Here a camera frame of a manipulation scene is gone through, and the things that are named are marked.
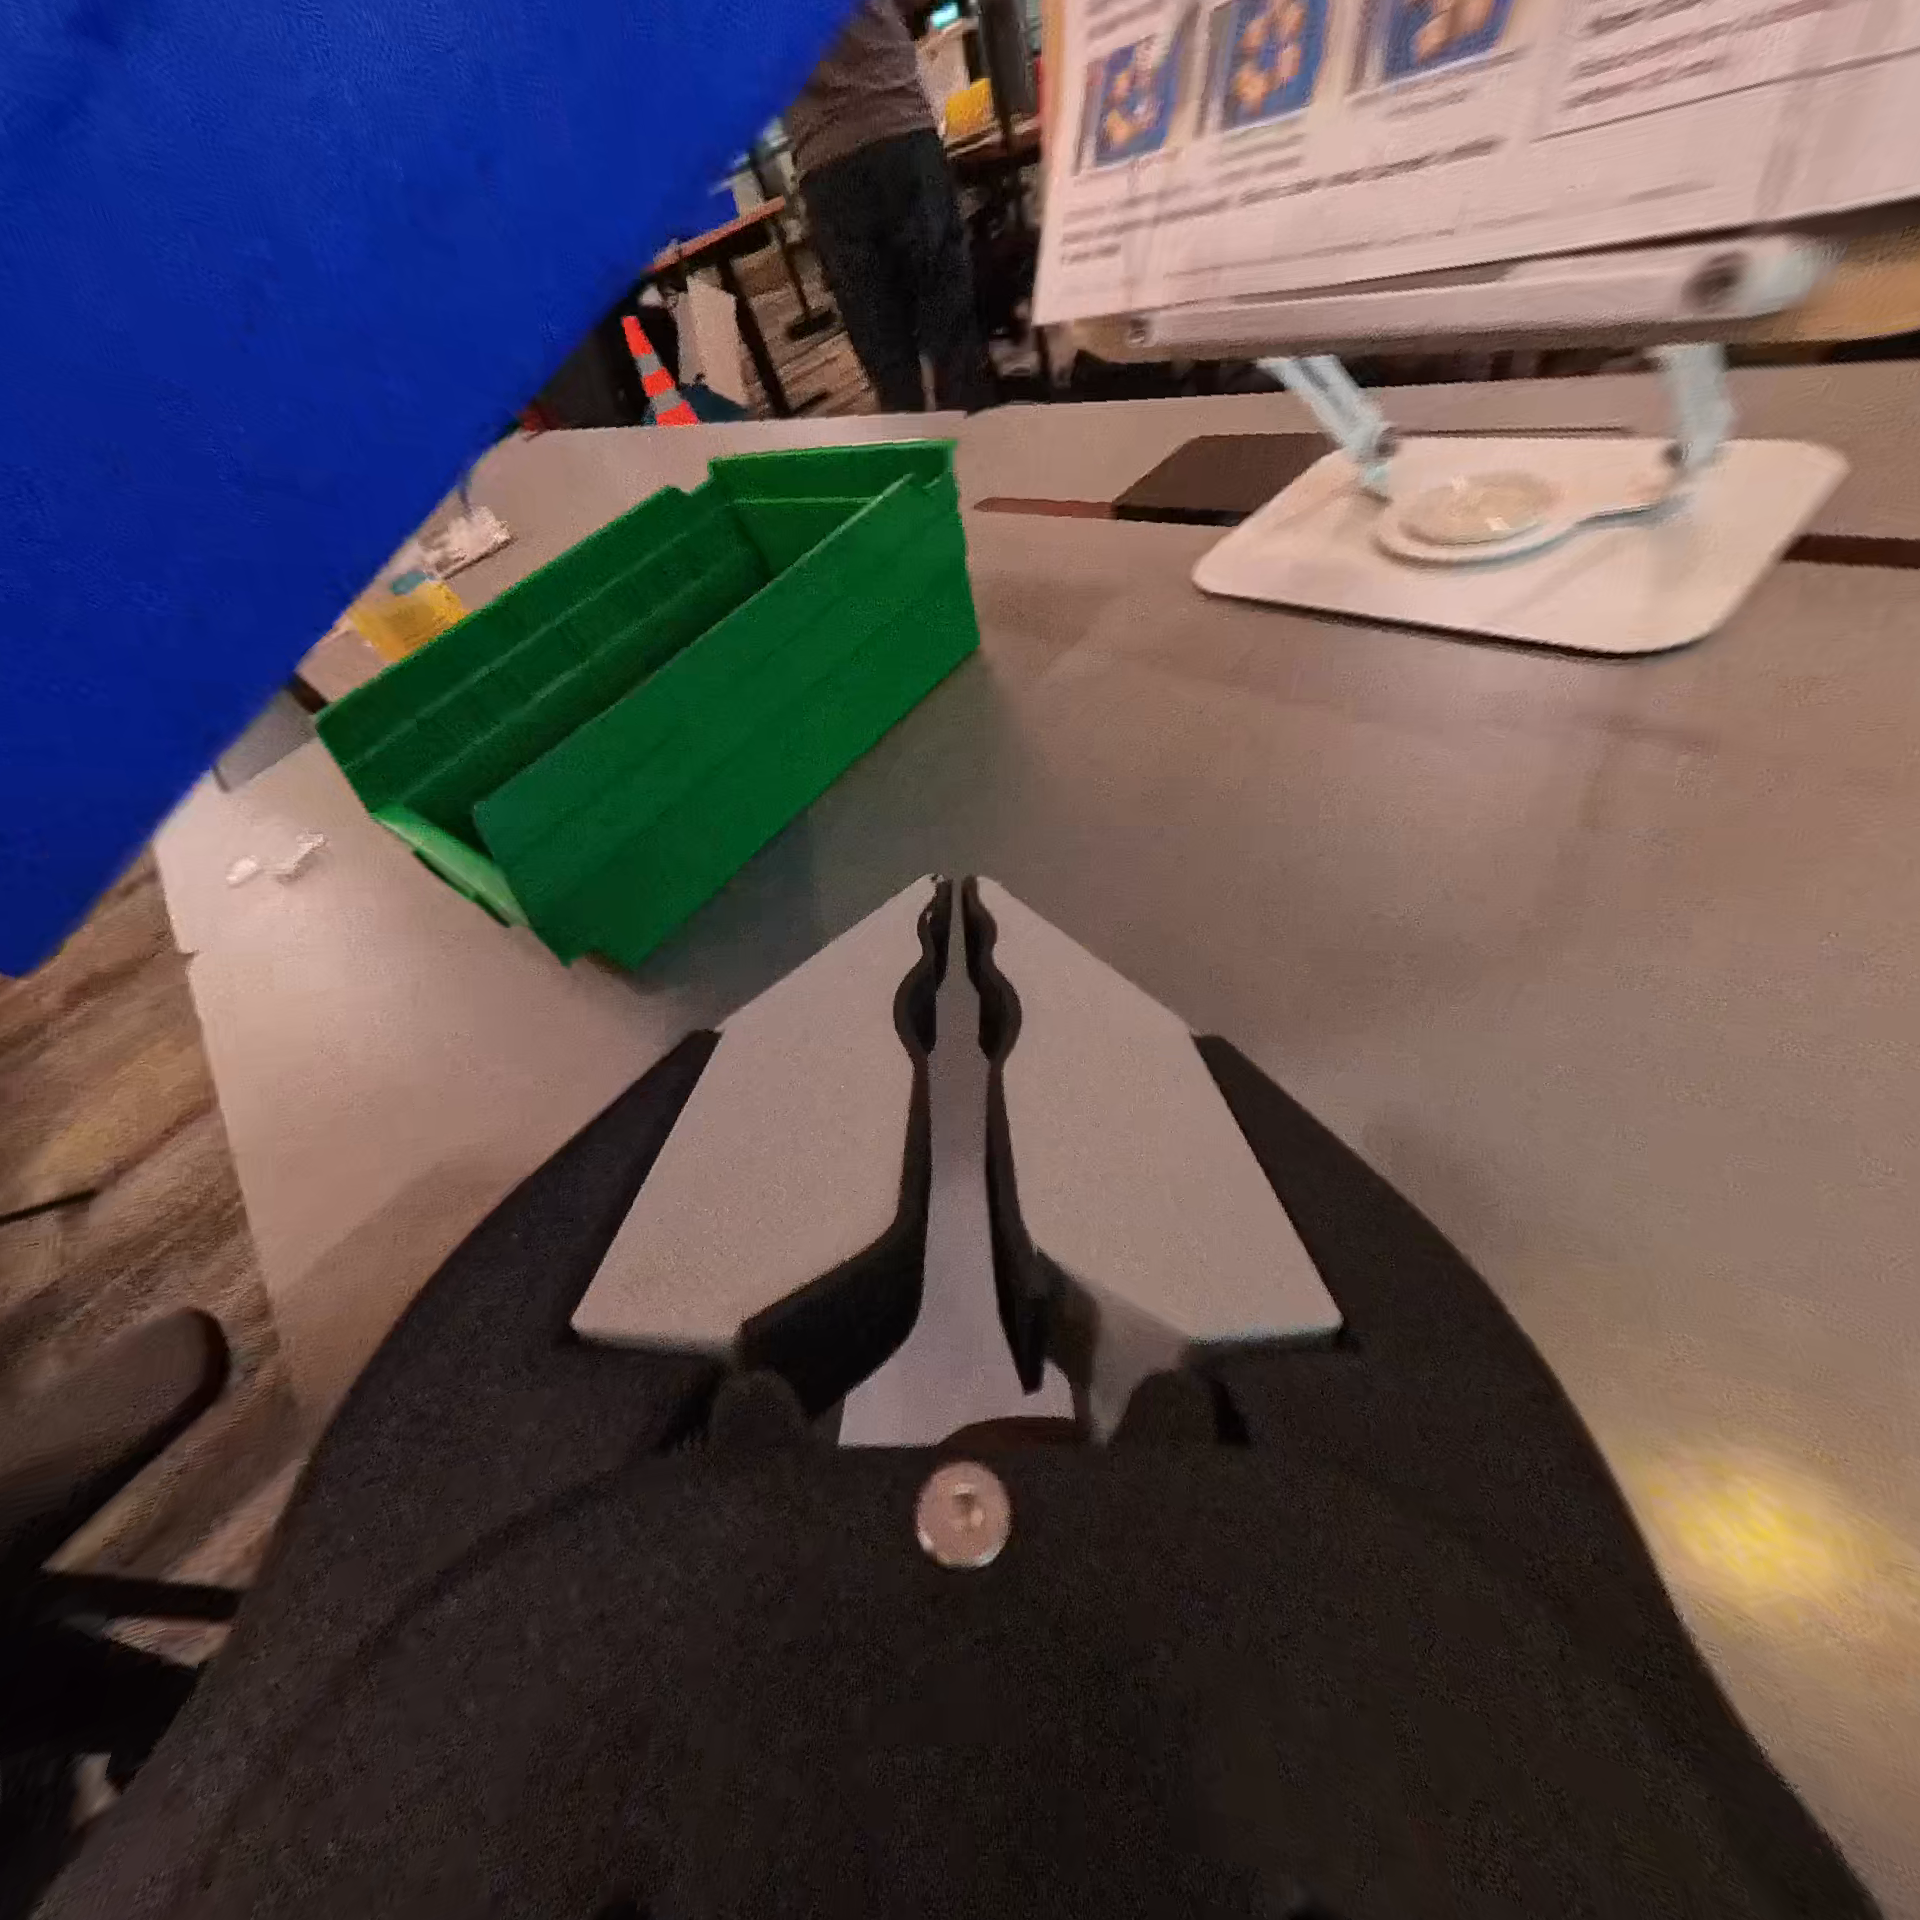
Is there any blue plastic bin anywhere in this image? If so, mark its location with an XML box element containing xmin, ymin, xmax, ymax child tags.
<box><xmin>0</xmin><ymin>0</ymin><xmax>859</xmax><ymax>980</ymax></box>

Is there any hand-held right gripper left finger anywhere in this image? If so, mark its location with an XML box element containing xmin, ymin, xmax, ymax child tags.
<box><xmin>569</xmin><ymin>877</ymin><xmax>955</xmax><ymax>1420</ymax></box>

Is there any orange striped traffic cone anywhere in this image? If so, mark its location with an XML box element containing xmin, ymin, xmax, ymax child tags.
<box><xmin>621</xmin><ymin>311</ymin><xmax>701</xmax><ymax>429</ymax></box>

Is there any yellow container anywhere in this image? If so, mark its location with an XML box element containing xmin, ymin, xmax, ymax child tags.
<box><xmin>352</xmin><ymin>575</ymin><xmax>470</xmax><ymax>664</ymax></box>

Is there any printed instruction sheet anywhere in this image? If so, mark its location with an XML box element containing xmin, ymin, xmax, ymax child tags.
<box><xmin>1030</xmin><ymin>0</ymin><xmax>1920</xmax><ymax>324</ymax></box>

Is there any black office chair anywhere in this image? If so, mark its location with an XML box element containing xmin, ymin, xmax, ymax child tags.
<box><xmin>0</xmin><ymin>1306</ymin><xmax>242</xmax><ymax>1800</ymax></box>

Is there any instruction sheet on stand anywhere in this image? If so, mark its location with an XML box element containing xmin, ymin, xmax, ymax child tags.
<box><xmin>1030</xmin><ymin>0</ymin><xmax>1920</xmax><ymax>655</ymax></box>

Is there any black desk cable hatch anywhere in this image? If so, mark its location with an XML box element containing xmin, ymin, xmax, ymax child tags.
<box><xmin>1118</xmin><ymin>434</ymin><xmax>1328</xmax><ymax>527</ymax></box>

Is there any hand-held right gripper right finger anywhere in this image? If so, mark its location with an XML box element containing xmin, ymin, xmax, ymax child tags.
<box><xmin>963</xmin><ymin>877</ymin><xmax>1344</xmax><ymax>1442</ymax></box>

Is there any green plastic bin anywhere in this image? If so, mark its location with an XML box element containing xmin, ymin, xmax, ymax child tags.
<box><xmin>316</xmin><ymin>439</ymin><xmax>985</xmax><ymax>968</ymax></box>

